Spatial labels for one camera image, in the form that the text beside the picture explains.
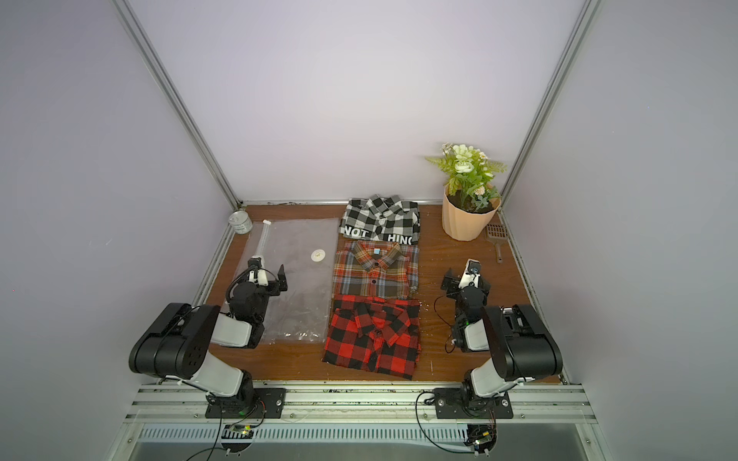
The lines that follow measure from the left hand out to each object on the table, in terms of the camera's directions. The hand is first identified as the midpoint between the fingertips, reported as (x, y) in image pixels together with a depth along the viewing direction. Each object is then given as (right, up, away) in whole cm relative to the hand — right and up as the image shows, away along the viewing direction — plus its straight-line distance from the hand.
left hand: (270, 264), depth 91 cm
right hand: (+65, 0, -2) cm, 65 cm away
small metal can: (-19, +14, +19) cm, 31 cm away
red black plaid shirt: (+36, -19, -9) cm, 42 cm away
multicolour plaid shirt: (+34, -2, +6) cm, 35 cm away
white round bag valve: (+13, +2, +13) cm, 18 cm away
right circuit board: (+61, -40, -21) cm, 76 cm away
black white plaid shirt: (+40, +15, +23) cm, 48 cm away
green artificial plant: (+65, +30, -1) cm, 72 cm away
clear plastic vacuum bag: (+9, +3, +14) cm, 17 cm away
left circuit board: (-1, -40, -19) cm, 45 cm away
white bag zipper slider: (-11, +14, +23) cm, 29 cm away
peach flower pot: (+65, +16, +4) cm, 67 cm away
